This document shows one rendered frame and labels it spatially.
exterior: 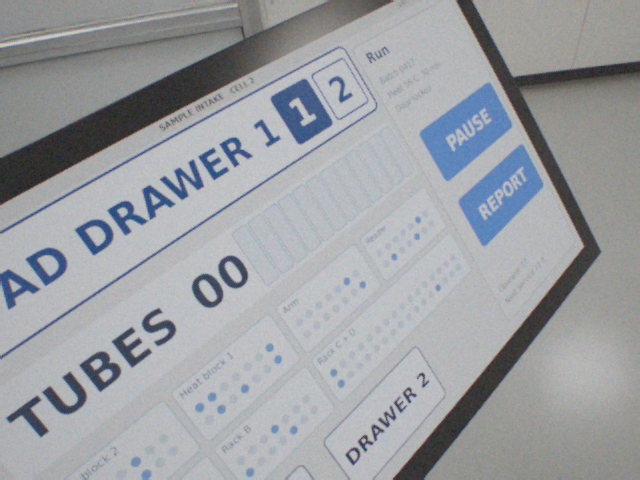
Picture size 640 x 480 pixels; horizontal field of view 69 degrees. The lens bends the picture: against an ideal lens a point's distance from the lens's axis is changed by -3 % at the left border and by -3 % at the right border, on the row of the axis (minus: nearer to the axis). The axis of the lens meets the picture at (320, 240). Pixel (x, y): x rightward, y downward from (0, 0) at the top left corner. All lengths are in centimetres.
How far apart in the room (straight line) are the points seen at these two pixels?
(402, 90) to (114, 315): 25
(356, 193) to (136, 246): 14
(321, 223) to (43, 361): 17
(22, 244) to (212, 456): 15
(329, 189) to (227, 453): 17
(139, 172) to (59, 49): 76
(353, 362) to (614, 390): 134
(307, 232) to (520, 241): 20
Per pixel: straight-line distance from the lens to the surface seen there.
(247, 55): 32
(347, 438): 32
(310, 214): 30
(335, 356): 31
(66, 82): 107
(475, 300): 38
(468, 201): 39
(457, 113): 40
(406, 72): 38
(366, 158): 33
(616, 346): 170
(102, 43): 100
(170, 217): 27
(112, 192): 27
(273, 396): 29
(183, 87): 30
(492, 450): 143
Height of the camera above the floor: 131
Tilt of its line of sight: 45 degrees down
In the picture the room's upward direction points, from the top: 9 degrees counter-clockwise
